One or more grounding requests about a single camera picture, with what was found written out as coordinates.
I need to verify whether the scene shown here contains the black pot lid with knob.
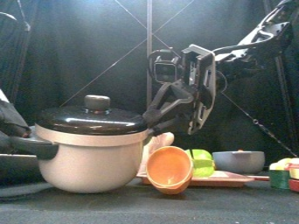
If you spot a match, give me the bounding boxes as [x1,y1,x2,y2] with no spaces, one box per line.
[34,94,149,137]

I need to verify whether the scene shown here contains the white pot with black handles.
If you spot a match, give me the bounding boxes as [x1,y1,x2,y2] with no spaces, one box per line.
[7,123,152,194]

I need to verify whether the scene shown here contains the white crumpled cloth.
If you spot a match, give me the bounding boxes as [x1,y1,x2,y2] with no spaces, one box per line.
[138,131,176,177]

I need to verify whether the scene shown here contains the orange plastic bowl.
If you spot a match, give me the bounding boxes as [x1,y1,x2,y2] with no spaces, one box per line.
[144,145,194,195]

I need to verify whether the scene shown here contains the green plastic cup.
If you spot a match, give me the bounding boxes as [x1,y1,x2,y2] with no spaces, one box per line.
[184,148,216,179]

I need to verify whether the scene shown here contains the dark grey pan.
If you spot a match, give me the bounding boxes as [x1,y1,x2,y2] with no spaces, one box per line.
[0,153,44,186]

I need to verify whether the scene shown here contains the grey bowl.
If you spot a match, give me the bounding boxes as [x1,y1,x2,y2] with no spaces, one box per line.
[210,150,266,175]

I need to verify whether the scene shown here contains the pink plastic tray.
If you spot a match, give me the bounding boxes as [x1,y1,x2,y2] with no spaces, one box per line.
[134,170,257,189]

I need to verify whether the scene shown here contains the grey flat plate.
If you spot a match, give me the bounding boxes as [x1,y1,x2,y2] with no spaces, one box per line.
[0,181,54,201]

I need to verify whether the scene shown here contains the brown flat board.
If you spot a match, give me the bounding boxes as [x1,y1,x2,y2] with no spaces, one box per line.
[246,174,270,182]

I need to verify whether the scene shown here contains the cream toy piece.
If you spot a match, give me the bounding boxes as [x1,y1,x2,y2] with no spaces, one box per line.
[268,157,294,172]

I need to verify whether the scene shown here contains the green toy block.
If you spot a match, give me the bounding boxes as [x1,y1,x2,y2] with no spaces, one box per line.
[268,169,292,190]

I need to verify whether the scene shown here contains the yellow toy block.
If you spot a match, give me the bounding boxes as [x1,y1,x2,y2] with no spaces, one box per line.
[286,167,299,180]

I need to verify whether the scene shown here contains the red toy block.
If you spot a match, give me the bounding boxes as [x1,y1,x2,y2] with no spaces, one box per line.
[286,178,299,193]

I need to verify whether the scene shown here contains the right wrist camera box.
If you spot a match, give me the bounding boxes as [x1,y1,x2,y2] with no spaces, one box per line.
[148,48,182,85]

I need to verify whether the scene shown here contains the diagonal brace wire with turnbuckle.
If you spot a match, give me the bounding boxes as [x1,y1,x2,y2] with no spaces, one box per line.
[113,0,299,158]

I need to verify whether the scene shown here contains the thin diagonal brace wire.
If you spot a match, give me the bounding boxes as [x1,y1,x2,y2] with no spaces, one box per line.
[60,0,196,108]

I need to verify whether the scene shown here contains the grey vertical frame pole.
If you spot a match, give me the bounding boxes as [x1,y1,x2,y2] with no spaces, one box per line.
[144,0,154,109]

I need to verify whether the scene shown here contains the black slanted frame post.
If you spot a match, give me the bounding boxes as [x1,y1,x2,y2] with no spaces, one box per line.
[262,0,299,152]

